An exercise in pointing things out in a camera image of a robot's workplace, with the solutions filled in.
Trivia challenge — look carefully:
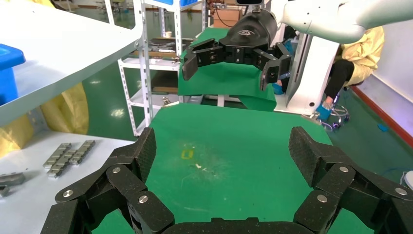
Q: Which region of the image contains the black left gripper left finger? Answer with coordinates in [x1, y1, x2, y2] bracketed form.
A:
[40, 127, 175, 234]

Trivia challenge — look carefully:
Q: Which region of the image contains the white rack shelf board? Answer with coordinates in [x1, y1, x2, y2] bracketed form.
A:
[118, 57, 180, 71]
[129, 88, 180, 111]

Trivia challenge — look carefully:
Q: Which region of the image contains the white perforated shelf upright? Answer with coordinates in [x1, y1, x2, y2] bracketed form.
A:
[132, 0, 154, 127]
[117, 59, 139, 137]
[173, 0, 183, 104]

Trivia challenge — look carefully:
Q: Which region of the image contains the white robot torso column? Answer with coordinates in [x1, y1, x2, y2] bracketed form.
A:
[285, 32, 340, 116]

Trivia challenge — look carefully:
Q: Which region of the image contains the brown cardboard box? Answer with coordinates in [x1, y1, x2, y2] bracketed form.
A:
[213, 8, 243, 30]

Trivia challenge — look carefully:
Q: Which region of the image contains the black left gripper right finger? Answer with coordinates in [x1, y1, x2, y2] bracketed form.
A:
[288, 126, 413, 234]

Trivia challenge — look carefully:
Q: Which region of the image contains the person in yellow jacket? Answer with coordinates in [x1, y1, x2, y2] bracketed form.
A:
[324, 25, 385, 112]

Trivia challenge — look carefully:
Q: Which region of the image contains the yellow plastic bag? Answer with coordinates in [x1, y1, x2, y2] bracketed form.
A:
[0, 82, 90, 159]

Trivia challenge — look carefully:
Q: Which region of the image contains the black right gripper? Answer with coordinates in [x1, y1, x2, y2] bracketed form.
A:
[181, 9, 293, 92]

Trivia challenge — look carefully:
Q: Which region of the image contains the metal stool base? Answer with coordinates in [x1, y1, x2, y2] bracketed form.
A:
[322, 104, 351, 130]

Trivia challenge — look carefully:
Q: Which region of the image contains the large blue plastic bin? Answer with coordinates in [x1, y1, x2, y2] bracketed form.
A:
[0, 43, 26, 106]

